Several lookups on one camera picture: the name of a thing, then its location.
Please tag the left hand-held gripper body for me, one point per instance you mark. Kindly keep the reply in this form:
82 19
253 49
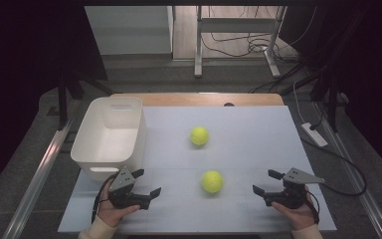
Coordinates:
123 182

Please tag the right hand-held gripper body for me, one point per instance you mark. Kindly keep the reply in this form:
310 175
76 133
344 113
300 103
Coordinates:
290 194

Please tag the white plastic bin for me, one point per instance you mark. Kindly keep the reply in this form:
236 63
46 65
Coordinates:
107 146

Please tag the yellow tennis ball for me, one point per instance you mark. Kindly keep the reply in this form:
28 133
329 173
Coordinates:
212 181
199 135

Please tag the person's right hand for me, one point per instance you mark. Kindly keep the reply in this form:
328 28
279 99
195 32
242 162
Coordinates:
296 215

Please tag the person's left hand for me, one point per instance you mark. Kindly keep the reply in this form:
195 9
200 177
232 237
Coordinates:
111 214

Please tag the white table mat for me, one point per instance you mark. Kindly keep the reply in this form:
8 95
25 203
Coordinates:
238 149

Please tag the white power strip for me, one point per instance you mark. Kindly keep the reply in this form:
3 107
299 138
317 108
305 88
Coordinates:
315 135

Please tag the black stand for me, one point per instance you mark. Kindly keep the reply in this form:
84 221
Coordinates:
332 99
62 99

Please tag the white cabinet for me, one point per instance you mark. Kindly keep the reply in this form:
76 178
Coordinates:
129 30

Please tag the metal floor rail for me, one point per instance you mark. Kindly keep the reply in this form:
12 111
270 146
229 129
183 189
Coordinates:
354 179
38 176

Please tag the white metal desk frame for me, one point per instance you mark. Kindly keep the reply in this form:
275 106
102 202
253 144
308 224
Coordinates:
235 25

